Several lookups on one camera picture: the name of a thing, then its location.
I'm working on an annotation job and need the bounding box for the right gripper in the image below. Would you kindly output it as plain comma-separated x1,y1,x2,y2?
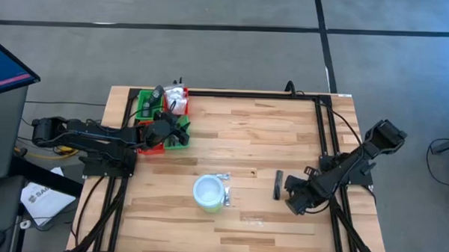
283,174,316,216

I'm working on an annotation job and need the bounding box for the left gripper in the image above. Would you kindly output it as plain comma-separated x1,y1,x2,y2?
144,117,191,150

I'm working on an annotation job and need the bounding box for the black comb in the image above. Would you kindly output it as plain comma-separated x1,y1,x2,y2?
272,169,284,201

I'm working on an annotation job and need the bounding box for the green disinfecting wipes canister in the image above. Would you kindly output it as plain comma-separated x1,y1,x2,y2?
191,172,227,215

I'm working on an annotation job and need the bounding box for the red plastic slotted basket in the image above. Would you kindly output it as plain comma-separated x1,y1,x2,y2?
161,86,191,118
137,119,166,156

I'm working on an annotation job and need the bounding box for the crumpled clear plastic bag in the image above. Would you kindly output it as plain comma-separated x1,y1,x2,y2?
241,215,266,229

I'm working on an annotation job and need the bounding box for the black desk beam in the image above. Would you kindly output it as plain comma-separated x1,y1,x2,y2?
8,156,85,199

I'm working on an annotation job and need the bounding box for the white printed paper sheet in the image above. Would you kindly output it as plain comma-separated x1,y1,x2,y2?
18,165,79,230

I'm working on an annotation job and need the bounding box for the grey stand leg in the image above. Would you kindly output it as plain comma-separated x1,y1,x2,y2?
431,132,449,157

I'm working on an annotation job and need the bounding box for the monitor with blue screen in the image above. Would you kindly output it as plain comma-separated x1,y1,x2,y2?
0,34,43,100

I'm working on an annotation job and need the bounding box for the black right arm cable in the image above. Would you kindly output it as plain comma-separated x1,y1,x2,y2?
305,150,363,216

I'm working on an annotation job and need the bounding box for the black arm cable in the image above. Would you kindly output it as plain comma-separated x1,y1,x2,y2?
85,102,167,135
305,150,363,216

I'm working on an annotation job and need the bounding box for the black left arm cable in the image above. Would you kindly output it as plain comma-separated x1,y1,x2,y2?
85,102,167,135

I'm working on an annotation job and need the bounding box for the black frame corner cable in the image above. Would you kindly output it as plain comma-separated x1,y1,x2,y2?
318,100,364,147

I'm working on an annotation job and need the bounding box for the yellow floor cable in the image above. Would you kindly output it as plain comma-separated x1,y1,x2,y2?
13,143,81,162

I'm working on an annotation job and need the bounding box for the black floor cable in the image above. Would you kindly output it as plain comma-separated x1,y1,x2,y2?
425,137,449,188

